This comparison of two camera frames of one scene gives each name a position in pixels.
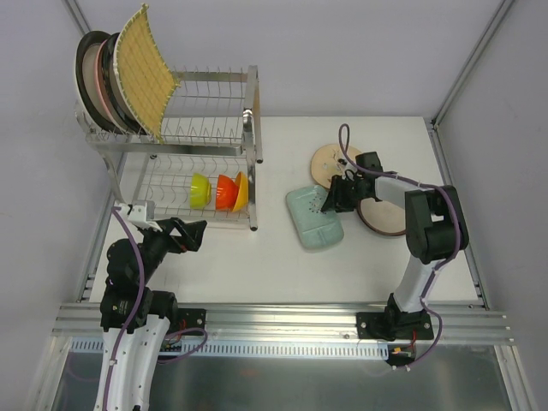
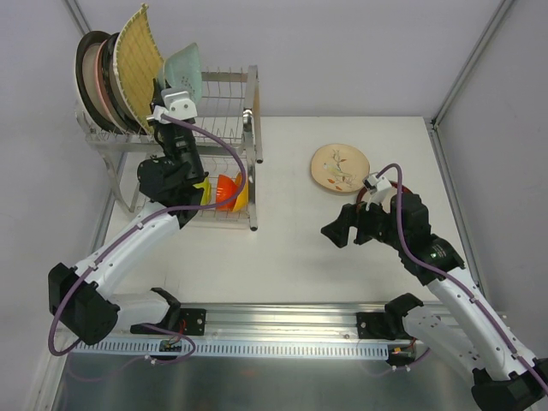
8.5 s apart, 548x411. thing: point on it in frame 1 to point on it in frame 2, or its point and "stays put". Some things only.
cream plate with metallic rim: x=87 y=50 stays put
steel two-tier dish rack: x=205 y=166 stays put
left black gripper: x=169 y=234 to x=167 y=129
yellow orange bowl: x=241 y=203 stays put
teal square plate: x=315 y=228 to x=182 y=69
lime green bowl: x=200 y=191 stays put
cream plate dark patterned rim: x=113 y=94 stays put
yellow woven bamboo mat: x=143 y=74 stays put
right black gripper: x=342 y=193 to x=357 y=221
